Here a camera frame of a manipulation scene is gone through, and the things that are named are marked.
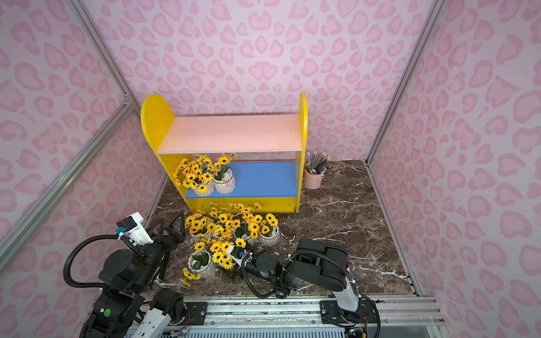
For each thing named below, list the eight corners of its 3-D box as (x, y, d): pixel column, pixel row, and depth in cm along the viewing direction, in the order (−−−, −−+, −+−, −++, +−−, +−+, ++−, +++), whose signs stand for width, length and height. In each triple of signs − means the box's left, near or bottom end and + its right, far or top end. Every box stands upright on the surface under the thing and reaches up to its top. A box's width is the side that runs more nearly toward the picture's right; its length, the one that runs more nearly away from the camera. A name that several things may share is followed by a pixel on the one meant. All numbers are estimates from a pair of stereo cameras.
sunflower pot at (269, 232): (260, 243, 92) (257, 226, 79) (269, 230, 96) (267, 211, 83) (272, 250, 90) (271, 233, 77) (281, 237, 94) (281, 218, 81)
